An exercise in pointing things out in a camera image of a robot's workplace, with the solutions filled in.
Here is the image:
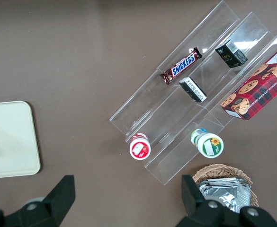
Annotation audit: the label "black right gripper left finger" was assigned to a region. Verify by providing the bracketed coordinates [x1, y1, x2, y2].
[0, 175, 76, 227]

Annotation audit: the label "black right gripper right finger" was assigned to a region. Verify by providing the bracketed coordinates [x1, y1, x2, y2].
[176, 174, 277, 227]

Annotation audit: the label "oval light wicker basket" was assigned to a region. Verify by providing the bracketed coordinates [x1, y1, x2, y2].
[192, 165, 259, 209]

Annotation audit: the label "beige plastic tray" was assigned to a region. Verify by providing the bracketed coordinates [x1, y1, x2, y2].
[0, 101, 41, 180]

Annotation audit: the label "stacked foil containers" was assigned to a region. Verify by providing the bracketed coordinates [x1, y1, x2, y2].
[198, 177, 252, 216]

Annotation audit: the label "green lid yogurt bottle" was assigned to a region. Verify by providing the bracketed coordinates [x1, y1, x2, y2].
[190, 128, 224, 158]

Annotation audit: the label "red lid yogurt bottle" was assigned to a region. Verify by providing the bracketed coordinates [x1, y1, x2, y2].
[129, 132, 152, 160]

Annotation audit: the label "clear acrylic tiered stand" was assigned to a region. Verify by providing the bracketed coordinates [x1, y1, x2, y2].
[109, 0, 277, 186]

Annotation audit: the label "small black carton box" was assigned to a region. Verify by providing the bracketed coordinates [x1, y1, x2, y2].
[179, 77, 208, 103]
[214, 39, 249, 69]

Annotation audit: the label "red chocolate chip cookie box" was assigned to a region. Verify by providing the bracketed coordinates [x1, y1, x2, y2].
[220, 40, 277, 121]

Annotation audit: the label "Snickers chocolate bar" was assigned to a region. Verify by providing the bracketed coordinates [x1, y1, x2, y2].
[159, 46, 203, 85]

